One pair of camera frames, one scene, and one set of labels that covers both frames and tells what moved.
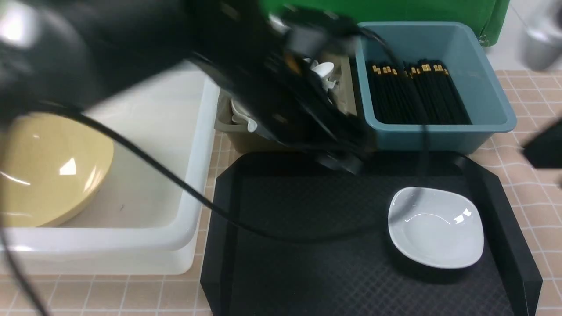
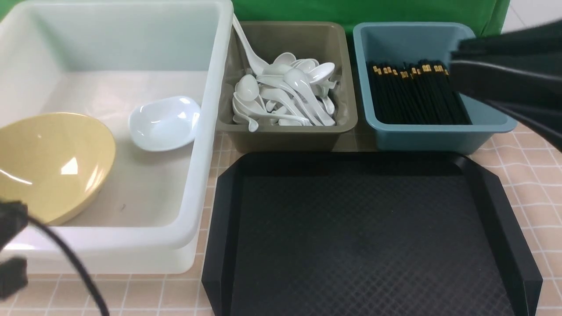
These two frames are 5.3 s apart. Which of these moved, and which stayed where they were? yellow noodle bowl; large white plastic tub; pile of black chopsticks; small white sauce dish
Moved: small white sauce dish
Stayed: yellow noodle bowl; large white plastic tub; pile of black chopsticks
